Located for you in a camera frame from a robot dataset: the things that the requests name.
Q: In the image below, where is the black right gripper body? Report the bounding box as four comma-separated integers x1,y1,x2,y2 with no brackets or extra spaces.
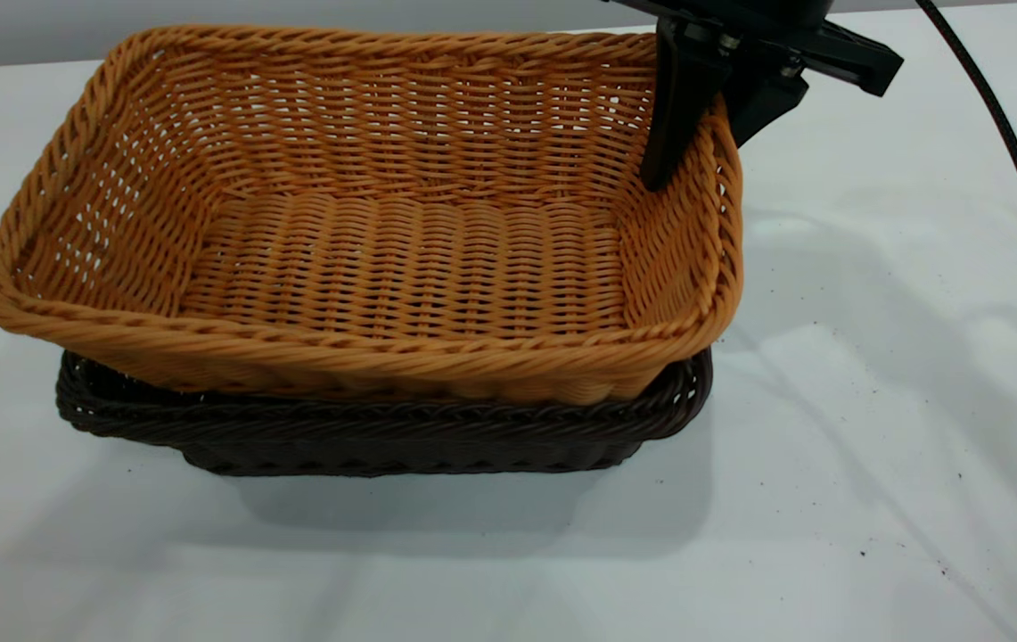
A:
602,0,906,99

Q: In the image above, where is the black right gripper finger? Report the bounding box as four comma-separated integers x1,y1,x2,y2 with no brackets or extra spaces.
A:
640,18,728,193
726,66,809,149

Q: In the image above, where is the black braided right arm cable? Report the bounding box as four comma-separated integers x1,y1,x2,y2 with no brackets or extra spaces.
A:
914,0,1017,362

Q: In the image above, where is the orange woven wicker basket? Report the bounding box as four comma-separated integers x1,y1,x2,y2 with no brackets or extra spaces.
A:
0,25,745,407

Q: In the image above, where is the black woven wicker basket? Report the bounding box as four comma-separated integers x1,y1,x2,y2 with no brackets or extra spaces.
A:
56,348,714,478

